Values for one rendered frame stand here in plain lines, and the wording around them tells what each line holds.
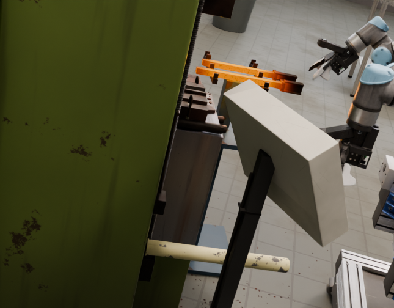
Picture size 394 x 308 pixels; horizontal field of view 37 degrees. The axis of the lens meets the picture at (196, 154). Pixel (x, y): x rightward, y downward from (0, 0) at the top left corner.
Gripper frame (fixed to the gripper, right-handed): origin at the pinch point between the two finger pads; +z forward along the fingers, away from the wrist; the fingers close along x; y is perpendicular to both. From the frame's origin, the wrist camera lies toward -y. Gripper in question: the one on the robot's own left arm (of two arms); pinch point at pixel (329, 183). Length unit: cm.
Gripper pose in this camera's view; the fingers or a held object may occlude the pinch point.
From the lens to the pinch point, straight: 169.8
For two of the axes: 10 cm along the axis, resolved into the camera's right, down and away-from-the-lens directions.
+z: -2.1, 8.8, 4.3
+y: 9.6, 2.7, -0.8
